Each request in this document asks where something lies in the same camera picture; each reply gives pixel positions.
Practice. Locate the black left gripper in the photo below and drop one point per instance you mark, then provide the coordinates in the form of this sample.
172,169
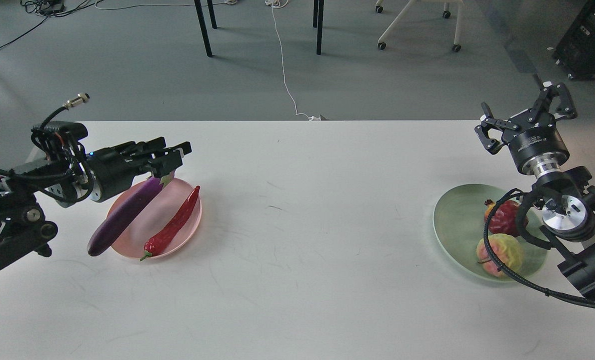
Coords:
113,168

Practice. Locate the dark red pomegranate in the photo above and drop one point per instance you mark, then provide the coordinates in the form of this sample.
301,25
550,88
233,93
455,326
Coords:
503,221

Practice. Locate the pink plate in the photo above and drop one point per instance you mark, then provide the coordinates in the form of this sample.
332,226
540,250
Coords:
154,217

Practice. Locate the black table leg rear right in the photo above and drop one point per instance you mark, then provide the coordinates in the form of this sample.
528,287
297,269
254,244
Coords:
315,13

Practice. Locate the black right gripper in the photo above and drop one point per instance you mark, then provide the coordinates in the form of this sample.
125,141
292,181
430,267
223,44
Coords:
537,145

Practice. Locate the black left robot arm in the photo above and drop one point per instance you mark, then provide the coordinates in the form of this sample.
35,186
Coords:
69,174

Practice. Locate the red chili pepper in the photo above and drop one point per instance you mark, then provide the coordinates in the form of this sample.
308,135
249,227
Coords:
161,240

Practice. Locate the purple eggplant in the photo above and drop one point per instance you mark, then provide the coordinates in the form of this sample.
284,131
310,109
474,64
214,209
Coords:
119,219

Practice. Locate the yellow pink custard apple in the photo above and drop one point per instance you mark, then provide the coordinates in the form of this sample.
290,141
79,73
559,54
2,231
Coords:
507,249

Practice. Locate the black equipment cabinet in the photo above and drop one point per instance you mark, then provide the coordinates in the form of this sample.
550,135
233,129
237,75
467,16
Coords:
575,52

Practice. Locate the black table leg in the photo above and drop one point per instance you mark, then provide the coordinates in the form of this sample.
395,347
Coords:
319,29
315,13
203,28
211,12

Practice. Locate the green plate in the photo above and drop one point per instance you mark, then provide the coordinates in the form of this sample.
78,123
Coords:
458,223

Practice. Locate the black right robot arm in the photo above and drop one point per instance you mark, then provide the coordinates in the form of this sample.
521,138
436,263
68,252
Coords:
559,211

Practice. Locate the black table leg rear left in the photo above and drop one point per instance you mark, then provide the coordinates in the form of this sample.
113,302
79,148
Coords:
211,12

